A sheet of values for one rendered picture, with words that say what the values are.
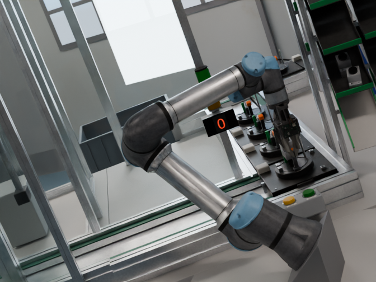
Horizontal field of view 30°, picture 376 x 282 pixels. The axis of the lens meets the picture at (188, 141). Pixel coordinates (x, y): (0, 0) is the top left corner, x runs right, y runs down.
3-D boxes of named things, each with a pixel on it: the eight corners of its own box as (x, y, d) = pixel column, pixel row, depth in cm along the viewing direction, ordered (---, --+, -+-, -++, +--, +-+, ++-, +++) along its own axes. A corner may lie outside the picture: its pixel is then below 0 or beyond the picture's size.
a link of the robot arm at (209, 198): (258, 252, 202) (113, 136, 209) (248, 262, 216) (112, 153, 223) (282, 220, 206) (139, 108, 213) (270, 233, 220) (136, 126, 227)
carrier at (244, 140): (298, 134, 290) (290, 106, 286) (244, 154, 290) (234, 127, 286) (283, 118, 313) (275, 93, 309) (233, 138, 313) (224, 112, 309)
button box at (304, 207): (327, 210, 232) (322, 193, 230) (267, 233, 231) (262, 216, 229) (320, 202, 238) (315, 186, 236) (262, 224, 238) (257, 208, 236)
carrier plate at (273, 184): (338, 173, 243) (336, 168, 242) (273, 198, 242) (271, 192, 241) (317, 152, 265) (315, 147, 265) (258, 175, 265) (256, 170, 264)
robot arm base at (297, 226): (314, 247, 187) (282, 229, 188) (290, 280, 197) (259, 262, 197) (327, 214, 199) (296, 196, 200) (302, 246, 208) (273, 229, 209)
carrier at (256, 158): (316, 151, 267) (306, 121, 263) (257, 173, 266) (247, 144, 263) (299, 134, 290) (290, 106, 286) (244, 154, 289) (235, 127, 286)
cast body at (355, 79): (363, 89, 239) (360, 74, 234) (350, 92, 240) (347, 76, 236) (360, 73, 245) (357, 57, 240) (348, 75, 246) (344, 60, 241)
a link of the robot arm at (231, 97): (226, 73, 221) (255, 60, 224) (221, 88, 232) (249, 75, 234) (239, 94, 219) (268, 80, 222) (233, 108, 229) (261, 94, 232)
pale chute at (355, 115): (390, 141, 243) (390, 136, 239) (353, 152, 245) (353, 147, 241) (365, 74, 255) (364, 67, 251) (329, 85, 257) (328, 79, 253)
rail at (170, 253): (364, 197, 240) (356, 169, 236) (120, 290, 238) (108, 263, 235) (358, 191, 245) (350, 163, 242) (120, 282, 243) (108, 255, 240)
